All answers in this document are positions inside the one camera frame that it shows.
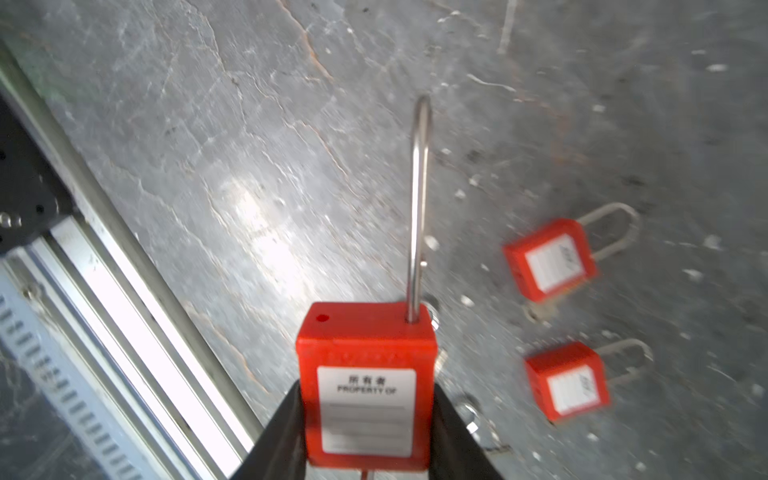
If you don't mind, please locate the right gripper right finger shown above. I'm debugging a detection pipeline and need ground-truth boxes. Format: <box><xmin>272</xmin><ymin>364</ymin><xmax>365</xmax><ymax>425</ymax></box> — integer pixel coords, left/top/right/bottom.
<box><xmin>428</xmin><ymin>384</ymin><xmax>503</xmax><ymax>480</ymax></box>

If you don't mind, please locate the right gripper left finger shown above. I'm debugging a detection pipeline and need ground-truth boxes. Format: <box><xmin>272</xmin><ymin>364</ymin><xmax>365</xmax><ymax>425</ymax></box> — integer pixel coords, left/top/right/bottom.
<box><xmin>231</xmin><ymin>381</ymin><xmax>307</xmax><ymax>480</ymax></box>

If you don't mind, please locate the red padlock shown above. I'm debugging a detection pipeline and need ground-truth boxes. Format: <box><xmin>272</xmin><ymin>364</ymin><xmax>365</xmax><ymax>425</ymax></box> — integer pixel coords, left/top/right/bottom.
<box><xmin>502</xmin><ymin>202</ymin><xmax>641</xmax><ymax>304</ymax></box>
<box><xmin>524</xmin><ymin>339</ymin><xmax>655</xmax><ymax>423</ymax></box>
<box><xmin>296</xmin><ymin>95</ymin><xmax>438</xmax><ymax>472</ymax></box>

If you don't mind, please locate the white slotted cable duct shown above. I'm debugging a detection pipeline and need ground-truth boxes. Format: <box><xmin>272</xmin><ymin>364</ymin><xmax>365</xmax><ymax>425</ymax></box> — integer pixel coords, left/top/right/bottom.
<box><xmin>1</xmin><ymin>279</ymin><xmax>160</xmax><ymax>479</ymax></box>

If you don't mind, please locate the aluminium mounting rail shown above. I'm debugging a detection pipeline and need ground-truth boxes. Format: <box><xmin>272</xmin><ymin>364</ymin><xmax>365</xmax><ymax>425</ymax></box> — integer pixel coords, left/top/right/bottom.
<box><xmin>1</xmin><ymin>48</ymin><xmax>261</xmax><ymax>479</ymax></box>

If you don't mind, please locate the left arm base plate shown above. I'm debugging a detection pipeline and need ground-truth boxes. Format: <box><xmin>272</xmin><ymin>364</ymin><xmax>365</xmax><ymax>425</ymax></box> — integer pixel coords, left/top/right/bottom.
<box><xmin>0</xmin><ymin>100</ymin><xmax>75</xmax><ymax>256</ymax></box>

